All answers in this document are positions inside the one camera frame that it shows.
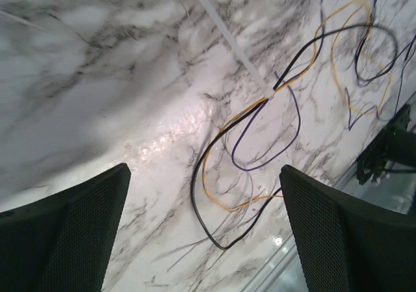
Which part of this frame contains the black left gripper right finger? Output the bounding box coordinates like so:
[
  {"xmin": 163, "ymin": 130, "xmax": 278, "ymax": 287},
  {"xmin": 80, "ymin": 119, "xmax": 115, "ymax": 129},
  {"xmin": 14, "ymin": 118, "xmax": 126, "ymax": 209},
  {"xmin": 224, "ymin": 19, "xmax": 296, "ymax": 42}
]
[{"xmin": 279, "ymin": 165, "xmax": 415, "ymax": 291}]

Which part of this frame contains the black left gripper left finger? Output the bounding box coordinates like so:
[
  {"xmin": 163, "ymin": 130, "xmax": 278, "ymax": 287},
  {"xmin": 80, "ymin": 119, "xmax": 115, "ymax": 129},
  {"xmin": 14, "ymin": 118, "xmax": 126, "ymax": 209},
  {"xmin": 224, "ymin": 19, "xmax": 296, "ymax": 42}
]
[{"xmin": 1, "ymin": 163, "xmax": 131, "ymax": 291}]

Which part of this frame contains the black wire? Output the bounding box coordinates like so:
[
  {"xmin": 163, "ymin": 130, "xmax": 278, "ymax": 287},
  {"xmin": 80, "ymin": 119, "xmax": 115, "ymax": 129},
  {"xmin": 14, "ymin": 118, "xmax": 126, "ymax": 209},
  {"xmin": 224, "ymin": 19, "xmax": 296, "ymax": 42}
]
[{"xmin": 190, "ymin": 0, "xmax": 399, "ymax": 251}]

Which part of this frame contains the white zip tie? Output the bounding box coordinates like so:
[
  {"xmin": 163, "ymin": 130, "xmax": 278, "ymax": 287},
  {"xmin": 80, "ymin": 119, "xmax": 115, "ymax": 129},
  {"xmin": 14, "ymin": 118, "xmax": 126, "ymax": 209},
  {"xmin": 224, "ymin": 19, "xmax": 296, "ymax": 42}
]
[{"xmin": 198, "ymin": 0, "xmax": 274, "ymax": 100}]

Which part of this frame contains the yellow wire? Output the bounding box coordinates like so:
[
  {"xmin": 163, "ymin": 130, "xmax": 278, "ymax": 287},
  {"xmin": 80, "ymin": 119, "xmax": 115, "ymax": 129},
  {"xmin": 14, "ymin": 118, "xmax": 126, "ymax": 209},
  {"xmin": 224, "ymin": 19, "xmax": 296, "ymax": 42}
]
[{"xmin": 201, "ymin": 0, "xmax": 394, "ymax": 213}]

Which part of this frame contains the front aluminium rail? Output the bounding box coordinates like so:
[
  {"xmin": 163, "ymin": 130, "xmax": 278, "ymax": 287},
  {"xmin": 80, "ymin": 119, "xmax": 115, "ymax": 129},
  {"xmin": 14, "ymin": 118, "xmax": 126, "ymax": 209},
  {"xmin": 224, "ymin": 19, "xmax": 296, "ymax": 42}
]
[{"xmin": 246, "ymin": 109, "xmax": 416, "ymax": 292}]

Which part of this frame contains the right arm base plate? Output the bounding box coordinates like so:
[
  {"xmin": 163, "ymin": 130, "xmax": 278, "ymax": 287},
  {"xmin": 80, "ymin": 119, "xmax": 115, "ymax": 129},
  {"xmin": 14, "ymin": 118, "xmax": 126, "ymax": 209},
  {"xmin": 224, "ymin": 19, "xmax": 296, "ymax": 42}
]
[{"xmin": 356, "ymin": 104, "xmax": 415, "ymax": 185}]

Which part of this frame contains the purple wire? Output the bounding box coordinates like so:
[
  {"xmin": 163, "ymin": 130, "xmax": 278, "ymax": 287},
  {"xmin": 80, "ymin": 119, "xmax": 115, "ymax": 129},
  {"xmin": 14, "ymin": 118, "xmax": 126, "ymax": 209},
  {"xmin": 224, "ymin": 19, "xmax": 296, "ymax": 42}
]
[{"xmin": 231, "ymin": 0, "xmax": 416, "ymax": 172}]

